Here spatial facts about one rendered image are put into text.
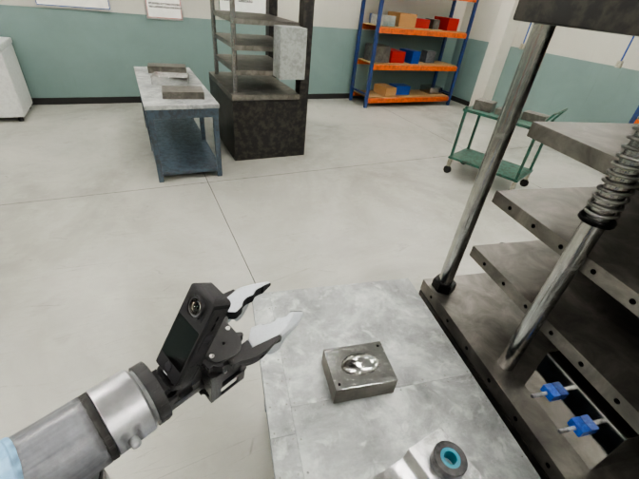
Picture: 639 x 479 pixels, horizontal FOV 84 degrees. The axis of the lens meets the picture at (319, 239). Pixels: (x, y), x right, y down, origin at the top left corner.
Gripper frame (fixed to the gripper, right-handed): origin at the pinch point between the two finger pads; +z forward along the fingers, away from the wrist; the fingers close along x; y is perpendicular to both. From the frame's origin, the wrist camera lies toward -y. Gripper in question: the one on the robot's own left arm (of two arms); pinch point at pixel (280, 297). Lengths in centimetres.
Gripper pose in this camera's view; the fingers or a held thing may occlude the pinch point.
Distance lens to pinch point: 52.0
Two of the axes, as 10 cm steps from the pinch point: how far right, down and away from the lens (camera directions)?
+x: 7.2, 5.5, -4.3
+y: -1.9, 7.5, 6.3
